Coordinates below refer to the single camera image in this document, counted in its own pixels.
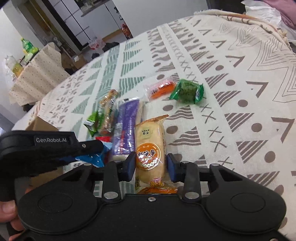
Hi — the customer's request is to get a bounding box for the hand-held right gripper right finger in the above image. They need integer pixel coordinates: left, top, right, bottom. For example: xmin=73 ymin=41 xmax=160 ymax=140
xmin=167 ymin=153 xmax=244 ymax=200

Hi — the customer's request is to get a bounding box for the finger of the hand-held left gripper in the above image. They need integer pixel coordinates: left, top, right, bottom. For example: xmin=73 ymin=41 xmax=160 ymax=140
xmin=77 ymin=140 xmax=104 ymax=159

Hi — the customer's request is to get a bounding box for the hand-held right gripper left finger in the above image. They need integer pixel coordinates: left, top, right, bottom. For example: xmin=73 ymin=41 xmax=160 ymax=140
xmin=61 ymin=152 xmax=136 ymax=200

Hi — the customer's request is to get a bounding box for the blue snack packet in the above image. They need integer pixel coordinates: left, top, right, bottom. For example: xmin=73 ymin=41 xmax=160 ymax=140
xmin=69 ymin=142 xmax=110 ymax=168

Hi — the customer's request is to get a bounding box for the orange bread packet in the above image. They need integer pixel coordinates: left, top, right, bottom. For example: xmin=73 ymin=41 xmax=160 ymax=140
xmin=134 ymin=114 xmax=179 ymax=194

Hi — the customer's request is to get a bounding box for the clear packet with yellowish snack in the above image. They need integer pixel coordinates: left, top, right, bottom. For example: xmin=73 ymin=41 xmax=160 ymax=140
xmin=99 ymin=89 xmax=121 ymax=135

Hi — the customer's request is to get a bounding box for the person's left hand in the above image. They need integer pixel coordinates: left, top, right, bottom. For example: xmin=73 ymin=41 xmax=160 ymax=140
xmin=0 ymin=200 xmax=25 ymax=232

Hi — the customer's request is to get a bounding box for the small bright green packet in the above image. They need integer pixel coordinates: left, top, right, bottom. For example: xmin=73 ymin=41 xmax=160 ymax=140
xmin=83 ymin=111 xmax=100 ymax=137

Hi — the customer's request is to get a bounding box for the purple snack packet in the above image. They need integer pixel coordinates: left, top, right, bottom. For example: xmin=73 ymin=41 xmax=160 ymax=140
xmin=110 ymin=98 xmax=140 ymax=163

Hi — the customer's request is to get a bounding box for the table with dotted tablecloth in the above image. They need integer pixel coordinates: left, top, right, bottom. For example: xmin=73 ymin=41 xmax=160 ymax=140
xmin=9 ymin=43 xmax=70 ymax=107

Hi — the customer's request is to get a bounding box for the dark green snack packet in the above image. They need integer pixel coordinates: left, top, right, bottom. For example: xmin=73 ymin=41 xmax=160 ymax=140
xmin=168 ymin=79 xmax=204 ymax=106

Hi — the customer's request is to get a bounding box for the pink orange snack packet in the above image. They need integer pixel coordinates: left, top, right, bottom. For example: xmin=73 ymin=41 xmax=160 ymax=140
xmin=143 ymin=78 xmax=176 ymax=100

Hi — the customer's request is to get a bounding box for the patterned blanket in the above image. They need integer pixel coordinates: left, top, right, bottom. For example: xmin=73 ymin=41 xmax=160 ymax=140
xmin=11 ymin=9 xmax=296 ymax=210

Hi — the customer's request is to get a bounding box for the small open cardboard box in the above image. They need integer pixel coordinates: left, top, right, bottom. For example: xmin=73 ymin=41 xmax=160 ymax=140
xmin=60 ymin=55 xmax=88 ymax=70

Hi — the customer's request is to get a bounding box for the shrink-wrapped bottle pack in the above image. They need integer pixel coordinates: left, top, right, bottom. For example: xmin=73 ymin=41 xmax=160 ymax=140
xmin=88 ymin=38 xmax=105 ymax=50

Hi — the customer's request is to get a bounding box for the green drink bottle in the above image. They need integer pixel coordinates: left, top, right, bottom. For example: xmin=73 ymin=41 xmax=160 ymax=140
xmin=20 ymin=37 xmax=39 ymax=55

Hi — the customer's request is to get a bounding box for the white cabinet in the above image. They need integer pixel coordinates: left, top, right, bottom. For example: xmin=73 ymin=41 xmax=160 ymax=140
xmin=50 ymin=0 xmax=92 ymax=48

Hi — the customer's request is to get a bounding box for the white plastic bag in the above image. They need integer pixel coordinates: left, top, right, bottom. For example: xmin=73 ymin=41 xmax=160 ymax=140
xmin=240 ymin=0 xmax=287 ymax=31

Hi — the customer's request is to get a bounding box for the pink cloth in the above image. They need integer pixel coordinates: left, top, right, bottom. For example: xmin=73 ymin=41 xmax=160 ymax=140
xmin=263 ymin=0 xmax=296 ymax=29

